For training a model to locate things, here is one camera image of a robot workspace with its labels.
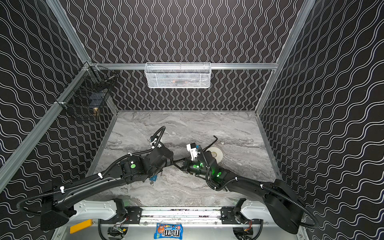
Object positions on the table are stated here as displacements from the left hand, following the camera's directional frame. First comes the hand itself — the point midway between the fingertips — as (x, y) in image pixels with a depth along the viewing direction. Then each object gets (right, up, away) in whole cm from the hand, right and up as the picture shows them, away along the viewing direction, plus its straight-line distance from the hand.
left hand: (177, 155), depth 71 cm
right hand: (-2, -4, +1) cm, 5 cm away
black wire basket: (-58, +33, +21) cm, 70 cm away
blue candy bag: (-4, -34, -2) cm, 35 cm away
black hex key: (+20, +2, +32) cm, 38 cm away
